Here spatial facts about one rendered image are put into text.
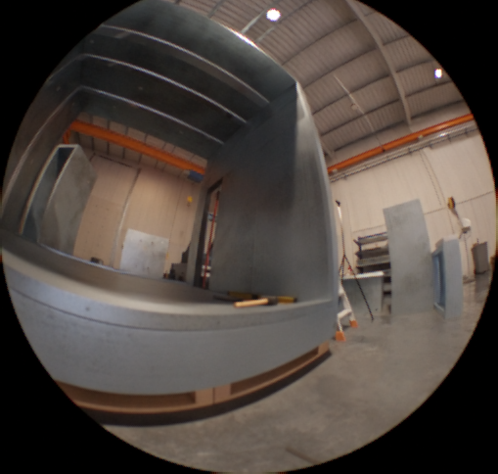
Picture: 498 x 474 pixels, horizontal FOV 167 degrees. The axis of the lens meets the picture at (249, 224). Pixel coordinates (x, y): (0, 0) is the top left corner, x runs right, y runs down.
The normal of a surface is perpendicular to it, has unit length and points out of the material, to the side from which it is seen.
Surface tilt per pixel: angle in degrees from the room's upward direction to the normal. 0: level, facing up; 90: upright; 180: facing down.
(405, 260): 90
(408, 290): 90
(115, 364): 90
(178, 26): 180
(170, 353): 90
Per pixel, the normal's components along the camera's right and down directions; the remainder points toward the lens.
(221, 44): -0.07, 0.94
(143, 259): 0.64, -0.22
